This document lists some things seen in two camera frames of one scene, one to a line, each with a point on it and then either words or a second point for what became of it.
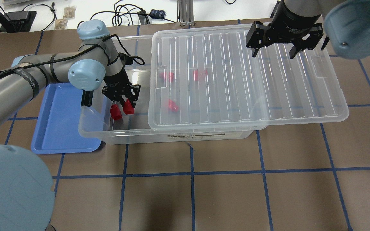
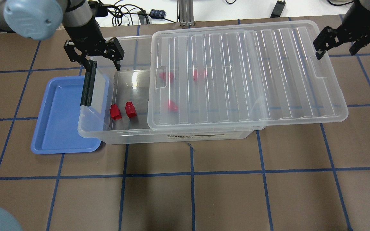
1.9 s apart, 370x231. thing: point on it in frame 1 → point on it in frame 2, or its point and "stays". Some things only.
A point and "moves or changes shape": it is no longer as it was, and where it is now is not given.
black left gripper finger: [134, 92] → [114, 51]
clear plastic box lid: [202, 76] stays
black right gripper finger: [316, 33] → [360, 44]
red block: [128, 107] moves or changes shape
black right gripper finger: [259, 35] → [327, 39]
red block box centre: [172, 106] stays
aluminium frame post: [185, 12] stays
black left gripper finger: [115, 100] → [90, 66]
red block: [115, 112] stays
